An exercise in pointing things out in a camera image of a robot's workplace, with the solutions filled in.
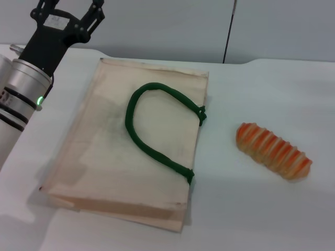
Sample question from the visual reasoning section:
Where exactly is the orange striped bread loaf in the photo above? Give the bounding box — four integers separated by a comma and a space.
235, 122, 314, 181

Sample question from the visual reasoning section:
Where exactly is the cream handbag with green handles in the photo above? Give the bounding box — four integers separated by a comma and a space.
39, 58, 210, 233

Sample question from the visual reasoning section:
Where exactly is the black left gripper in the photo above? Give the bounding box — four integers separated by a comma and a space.
19, 0, 107, 77

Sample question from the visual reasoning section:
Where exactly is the thin dark vertical pole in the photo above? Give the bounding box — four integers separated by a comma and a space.
222, 0, 238, 64

